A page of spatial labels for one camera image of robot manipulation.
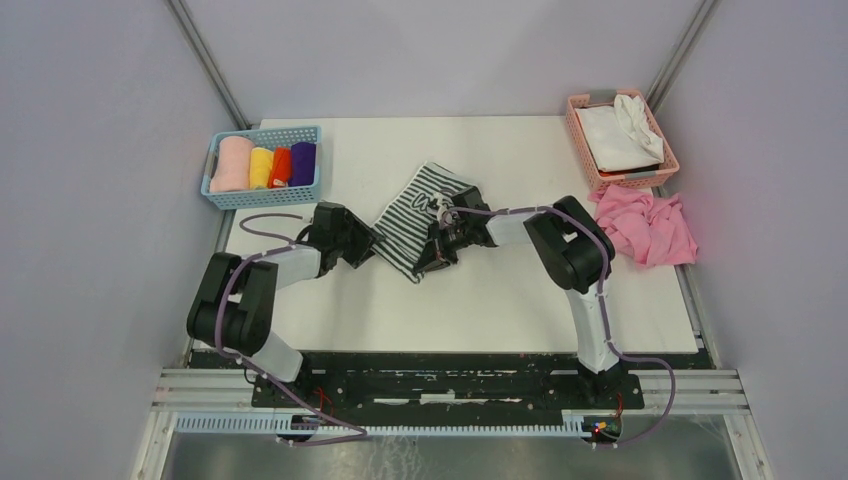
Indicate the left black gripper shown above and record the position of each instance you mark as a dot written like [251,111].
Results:
[365,239]

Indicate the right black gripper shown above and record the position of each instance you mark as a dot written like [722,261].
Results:
[436,254]

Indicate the green white striped towel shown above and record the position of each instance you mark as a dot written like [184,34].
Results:
[402,227]

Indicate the purple towel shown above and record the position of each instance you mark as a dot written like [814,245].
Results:
[303,164]

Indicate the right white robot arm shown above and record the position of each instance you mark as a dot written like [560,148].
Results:
[573,249]

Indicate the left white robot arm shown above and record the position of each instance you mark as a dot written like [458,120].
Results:
[234,305]

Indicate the red rolled towel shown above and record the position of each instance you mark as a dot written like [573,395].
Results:
[281,170]

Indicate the blue plastic basket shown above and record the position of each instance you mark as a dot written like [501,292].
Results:
[270,139]

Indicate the yellow rolled towel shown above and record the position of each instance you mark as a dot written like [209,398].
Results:
[260,168]

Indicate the pink rolled towel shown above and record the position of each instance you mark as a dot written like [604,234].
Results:
[232,169]

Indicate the white folded cloth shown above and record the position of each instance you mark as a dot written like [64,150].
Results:
[619,136]

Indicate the pink crumpled towel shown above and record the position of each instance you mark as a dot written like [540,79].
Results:
[651,230]

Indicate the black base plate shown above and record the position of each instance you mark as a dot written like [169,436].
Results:
[370,390]

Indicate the aluminium frame rails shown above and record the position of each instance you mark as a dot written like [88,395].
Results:
[493,301]

